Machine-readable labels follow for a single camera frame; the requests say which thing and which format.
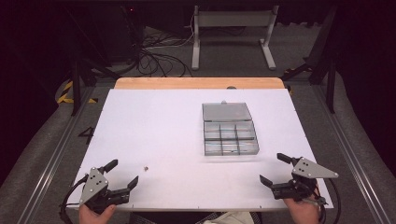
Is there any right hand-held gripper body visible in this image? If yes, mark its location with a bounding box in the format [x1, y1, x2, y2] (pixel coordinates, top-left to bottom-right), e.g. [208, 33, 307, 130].
[270, 157, 340, 203]

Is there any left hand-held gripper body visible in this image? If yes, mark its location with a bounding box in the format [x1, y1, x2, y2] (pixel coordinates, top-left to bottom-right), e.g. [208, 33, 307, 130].
[78, 167, 131, 215]

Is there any clear plastic compartment box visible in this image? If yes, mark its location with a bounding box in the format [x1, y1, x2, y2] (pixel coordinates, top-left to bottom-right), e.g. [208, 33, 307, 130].
[201, 101, 261, 157]

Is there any person's left hand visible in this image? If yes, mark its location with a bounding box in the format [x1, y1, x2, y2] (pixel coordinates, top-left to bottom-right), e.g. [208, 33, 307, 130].
[78, 203, 118, 224]

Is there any person's right hand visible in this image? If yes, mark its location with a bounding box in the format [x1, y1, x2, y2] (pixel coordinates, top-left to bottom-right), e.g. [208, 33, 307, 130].
[282, 197, 321, 224]

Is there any black tape floor mark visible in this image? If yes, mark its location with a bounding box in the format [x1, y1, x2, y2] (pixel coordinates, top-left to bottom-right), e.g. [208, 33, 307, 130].
[78, 126, 95, 145]

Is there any white table mat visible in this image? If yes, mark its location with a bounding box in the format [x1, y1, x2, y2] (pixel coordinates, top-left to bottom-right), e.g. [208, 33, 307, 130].
[66, 88, 334, 213]

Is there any yellow black floor tape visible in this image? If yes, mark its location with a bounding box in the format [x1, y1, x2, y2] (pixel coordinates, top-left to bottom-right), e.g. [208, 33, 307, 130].
[56, 79, 99, 105]

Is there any black tripod stand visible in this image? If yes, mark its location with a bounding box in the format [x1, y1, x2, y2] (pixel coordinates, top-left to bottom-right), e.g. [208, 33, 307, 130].
[279, 6, 340, 115]
[60, 8, 123, 117]

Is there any wooden table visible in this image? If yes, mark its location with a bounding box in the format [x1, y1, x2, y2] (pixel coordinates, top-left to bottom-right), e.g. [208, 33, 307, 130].
[114, 77, 286, 91]

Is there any white metal stand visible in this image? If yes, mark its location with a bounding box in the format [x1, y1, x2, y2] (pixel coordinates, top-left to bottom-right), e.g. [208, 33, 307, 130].
[191, 4, 280, 71]

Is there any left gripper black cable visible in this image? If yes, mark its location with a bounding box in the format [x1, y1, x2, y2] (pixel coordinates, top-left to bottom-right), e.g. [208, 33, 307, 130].
[59, 174, 90, 224]

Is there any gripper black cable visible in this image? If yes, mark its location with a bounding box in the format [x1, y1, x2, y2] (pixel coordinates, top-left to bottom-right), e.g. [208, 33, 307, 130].
[317, 178, 342, 224]
[59, 174, 90, 224]

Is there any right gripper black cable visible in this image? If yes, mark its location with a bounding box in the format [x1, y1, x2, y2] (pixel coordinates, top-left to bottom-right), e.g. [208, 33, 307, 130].
[317, 178, 342, 224]

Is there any aluminium floor rail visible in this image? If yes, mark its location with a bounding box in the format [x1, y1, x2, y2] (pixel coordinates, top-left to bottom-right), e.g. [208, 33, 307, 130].
[17, 87, 95, 224]
[313, 83, 394, 224]

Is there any tangle of black floor cables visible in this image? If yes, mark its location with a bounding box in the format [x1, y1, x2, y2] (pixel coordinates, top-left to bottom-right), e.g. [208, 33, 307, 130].
[135, 26, 194, 78]

